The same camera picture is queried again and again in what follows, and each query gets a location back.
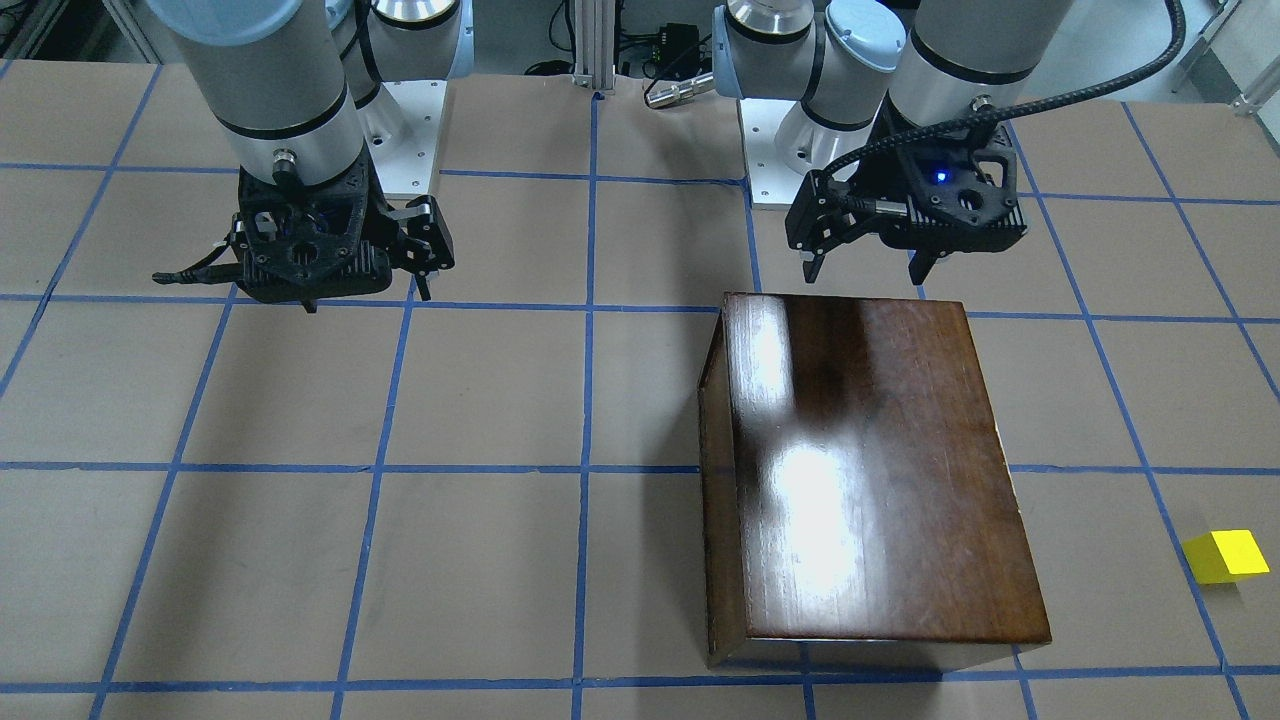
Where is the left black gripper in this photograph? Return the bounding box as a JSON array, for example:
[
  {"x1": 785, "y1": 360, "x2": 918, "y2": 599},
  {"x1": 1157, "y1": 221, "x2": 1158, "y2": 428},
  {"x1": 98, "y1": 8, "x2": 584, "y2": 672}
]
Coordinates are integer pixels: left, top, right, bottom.
[{"x1": 785, "y1": 170, "x2": 941, "y2": 287}]

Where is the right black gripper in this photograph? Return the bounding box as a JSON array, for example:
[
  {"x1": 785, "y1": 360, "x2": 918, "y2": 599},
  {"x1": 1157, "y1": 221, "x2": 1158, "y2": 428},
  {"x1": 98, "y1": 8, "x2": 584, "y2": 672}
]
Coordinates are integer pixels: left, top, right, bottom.
[{"x1": 365, "y1": 195, "x2": 456, "y2": 302}]

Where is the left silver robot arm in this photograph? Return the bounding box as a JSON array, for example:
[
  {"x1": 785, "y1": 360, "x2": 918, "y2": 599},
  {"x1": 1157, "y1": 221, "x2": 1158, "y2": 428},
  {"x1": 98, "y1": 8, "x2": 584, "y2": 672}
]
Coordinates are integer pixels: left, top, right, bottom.
[{"x1": 710, "y1": 1, "x2": 1070, "y2": 284}]

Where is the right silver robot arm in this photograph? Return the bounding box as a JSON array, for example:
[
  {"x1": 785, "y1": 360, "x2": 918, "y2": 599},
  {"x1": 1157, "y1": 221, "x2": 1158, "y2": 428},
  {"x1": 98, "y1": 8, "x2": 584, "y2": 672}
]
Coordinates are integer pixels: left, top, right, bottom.
[{"x1": 150, "y1": 1, "x2": 474, "y2": 313}]

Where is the dark wooden drawer cabinet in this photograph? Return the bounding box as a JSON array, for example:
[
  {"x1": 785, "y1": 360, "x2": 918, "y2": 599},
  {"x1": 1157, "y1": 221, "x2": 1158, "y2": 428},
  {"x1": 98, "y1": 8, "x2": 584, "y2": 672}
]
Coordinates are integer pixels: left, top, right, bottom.
[{"x1": 698, "y1": 293, "x2": 1053, "y2": 671}]

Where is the yellow block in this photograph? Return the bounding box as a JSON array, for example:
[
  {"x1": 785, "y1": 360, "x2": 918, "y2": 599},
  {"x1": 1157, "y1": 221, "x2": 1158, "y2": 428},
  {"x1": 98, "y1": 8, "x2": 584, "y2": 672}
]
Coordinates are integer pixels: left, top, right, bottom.
[{"x1": 1181, "y1": 529, "x2": 1270, "y2": 585}]

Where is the silver metal cylinder tool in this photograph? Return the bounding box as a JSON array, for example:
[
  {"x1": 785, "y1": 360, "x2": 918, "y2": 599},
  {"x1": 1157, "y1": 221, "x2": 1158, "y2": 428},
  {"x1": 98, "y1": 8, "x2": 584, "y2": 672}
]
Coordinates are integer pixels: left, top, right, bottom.
[{"x1": 643, "y1": 72, "x2": 716, "y2": 110}]

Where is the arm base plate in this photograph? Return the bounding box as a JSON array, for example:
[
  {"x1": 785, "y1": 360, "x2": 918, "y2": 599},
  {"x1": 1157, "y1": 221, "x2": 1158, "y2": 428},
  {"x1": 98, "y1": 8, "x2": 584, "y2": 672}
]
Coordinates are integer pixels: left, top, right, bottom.
[
  {"x1": 739, "y1": 99, "x2": 803, "y2": 211},
  {"x1": 358, "y1": 79, "x2": 448, "y2": 200}
]

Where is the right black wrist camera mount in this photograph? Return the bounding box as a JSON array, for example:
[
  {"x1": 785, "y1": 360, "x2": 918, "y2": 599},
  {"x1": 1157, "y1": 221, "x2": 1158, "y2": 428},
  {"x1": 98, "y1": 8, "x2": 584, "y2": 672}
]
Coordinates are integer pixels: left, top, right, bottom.
[{"x1": 152, "y1": 165, "x2": 393, "y2": 313}]

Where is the aluminium frame post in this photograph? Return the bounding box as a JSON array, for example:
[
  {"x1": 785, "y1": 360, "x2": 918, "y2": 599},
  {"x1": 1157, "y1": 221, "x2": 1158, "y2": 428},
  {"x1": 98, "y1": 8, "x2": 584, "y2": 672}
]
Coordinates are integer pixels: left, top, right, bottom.
[{"x1": 568, "y1": 0, "x2": 617, "y2": 95}]

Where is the black braided cable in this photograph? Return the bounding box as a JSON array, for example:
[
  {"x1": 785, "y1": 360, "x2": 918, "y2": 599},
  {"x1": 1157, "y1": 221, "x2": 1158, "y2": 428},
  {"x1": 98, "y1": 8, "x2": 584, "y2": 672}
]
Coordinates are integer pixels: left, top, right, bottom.
[{"x1": 846, "y1": 0, "x2": 1187, "y2": 201}]

